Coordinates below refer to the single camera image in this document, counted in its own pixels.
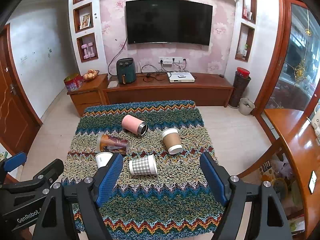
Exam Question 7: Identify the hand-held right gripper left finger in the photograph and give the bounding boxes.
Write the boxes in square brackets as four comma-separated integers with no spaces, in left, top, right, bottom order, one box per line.
[32,153,124,240]

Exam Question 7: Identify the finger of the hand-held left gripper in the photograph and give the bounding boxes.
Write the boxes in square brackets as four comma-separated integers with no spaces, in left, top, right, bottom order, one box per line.
[0,152,27,180]
[0,158,65,194]

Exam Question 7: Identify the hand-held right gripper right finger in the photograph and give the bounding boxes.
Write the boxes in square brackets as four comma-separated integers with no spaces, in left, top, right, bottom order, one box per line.
[199,152,293,240]

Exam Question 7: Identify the plain white cup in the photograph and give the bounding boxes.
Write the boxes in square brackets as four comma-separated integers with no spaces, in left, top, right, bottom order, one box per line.
[95,152,114,169]

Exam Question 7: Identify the grey checkered paper cup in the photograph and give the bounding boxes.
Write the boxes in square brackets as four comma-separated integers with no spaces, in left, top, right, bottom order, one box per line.
[129,154,157,176]

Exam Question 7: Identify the printed clear plastic cup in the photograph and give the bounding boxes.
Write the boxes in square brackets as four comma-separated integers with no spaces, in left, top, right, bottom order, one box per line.
[96,132,129,155]

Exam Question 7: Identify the brown sleeved paper cup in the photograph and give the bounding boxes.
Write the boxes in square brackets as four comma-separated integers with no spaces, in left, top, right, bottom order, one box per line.
[161,128,183,155]

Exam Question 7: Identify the pink steel tumbler cup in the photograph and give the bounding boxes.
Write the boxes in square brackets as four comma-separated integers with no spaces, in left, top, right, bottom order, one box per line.
[122,114,149,137]

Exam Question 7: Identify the brown wooden door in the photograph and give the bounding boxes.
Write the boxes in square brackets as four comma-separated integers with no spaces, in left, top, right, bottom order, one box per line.
[0,24,43,153]

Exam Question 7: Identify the multicoloured knitted table cloth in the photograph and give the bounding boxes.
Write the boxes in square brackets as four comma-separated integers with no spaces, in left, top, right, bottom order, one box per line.
[61,100,227,234]

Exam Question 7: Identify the white waste bin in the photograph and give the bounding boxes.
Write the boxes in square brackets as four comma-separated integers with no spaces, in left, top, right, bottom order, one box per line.
[238,97,256,116]

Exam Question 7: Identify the wooden drawer cabinet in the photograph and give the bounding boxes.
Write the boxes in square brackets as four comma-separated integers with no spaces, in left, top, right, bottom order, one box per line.
[67,74,109,117]

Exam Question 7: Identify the pink printed tin box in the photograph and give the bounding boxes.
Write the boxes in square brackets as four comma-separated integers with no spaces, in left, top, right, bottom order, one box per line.
[64,73,83,92]

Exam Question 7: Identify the tall dark wicker basket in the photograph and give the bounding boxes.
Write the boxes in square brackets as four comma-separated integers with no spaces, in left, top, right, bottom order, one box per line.
[229,71,251,108]

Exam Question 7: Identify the glossy wooden counter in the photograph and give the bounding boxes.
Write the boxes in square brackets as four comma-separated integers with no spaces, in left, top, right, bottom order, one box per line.
[236,109,320,230]

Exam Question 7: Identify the long wooden television cabinet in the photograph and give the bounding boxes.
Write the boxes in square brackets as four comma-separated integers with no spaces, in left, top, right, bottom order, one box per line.
[102,72,235,108]

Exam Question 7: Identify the bowl of fruit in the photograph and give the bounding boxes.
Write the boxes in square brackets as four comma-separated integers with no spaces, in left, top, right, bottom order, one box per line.
[83,69,98,82]

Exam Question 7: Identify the white set-top box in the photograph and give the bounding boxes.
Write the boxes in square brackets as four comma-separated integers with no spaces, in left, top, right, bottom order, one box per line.
[167,72,195,83]

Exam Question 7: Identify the dark green air fryer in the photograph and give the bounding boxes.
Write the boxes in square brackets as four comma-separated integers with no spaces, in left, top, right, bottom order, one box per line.
[116,58,137,84]

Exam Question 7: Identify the red lidded container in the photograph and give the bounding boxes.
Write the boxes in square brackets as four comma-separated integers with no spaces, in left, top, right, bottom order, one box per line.
[236,67,250,78]

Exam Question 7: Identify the white desk telephone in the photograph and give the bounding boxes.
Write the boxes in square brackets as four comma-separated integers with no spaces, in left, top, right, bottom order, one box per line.
[309,110,320,139]

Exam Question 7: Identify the wooden framed glass door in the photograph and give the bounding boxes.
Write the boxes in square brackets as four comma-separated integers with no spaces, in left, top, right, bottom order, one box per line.
[252,0,320,120]

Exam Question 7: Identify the framed picture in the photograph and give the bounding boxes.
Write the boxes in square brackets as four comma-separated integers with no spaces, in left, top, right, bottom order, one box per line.
[79,14,91,30]

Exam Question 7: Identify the gold hanging ornament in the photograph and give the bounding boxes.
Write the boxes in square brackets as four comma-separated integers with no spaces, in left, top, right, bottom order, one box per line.
[304,5,313,37]

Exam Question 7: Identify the tangle of black cables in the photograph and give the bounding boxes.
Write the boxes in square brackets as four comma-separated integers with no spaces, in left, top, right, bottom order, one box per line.
[140,64,190,82]

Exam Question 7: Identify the white wall socket strip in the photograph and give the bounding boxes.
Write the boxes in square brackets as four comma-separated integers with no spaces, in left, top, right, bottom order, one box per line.
[158,57,187,65]

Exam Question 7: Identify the black television cable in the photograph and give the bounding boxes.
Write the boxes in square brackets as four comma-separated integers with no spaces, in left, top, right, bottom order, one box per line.
[108,37,128,77]

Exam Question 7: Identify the black wall television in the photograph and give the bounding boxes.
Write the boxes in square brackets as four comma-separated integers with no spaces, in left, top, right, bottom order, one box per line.
[125,0,213,47]

